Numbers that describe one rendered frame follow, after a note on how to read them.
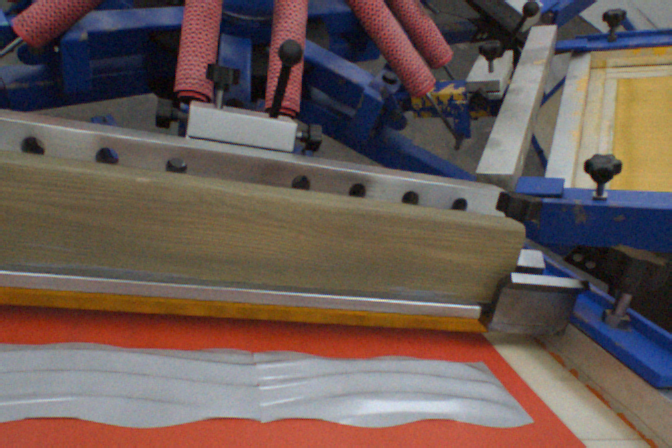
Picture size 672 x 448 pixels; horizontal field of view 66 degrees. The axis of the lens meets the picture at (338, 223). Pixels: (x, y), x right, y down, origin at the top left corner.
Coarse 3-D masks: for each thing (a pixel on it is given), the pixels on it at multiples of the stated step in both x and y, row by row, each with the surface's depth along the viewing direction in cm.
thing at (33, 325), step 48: (0, 336) 31; (48, 336) 32; (96, 336) 33; (144, 336) 34; (192, 336) 35; (240, 336) 37; (0, 432) 24; (48, 432) 25; (96, 432) 25; (144, 432) 26; (192, 432) 27; (240, 432) 27
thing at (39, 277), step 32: (32, 288) 31; (64, 288) 32; (96, 288) 32; (128, 288) 32; (160, 288) 33; (192, 288) 34; (224, 288) 34; (256, 288) 35; (288, 288) 36; (320, 288) 37
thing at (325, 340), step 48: (288, 336) 38; (336, 336) 39; (384, 336) 41; (432, 336) 42; (480, 336) 44; (288, 432) 28; (336, 432) 29; (384, 432) 30; (432, 432) 31; (480, 432) 31; (528, 432) 32
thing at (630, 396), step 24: (552, 336) 43; (576, 336) 41; (576, 360) 41; (600, 360) 38; (600, 384) 38; (624, 384) 36; (648, 384) 34; (624, 408) 36; (648, 408) 34; (648, 432) 34
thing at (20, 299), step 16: (0, 304) 33; (16, 304) 33; (32, 304) 34; (48, 304) 34; (64, 304) 34; (80, 304) 34; (96, 304) 35; (112, 304) 35; (128, 304) 35; (144, 304) 35; (160, 304) 36; (176, 304) 36; (192, 304) 36; (272, 320) 38; (288, 320) 39; (304, 320) 39; (320, 320) 39; (336, 320) 39; (352, 320) 40; (368, 320) 40; (384, 320) 41; (400, 320) 41; (416, 320) 41; (432, 320) 42
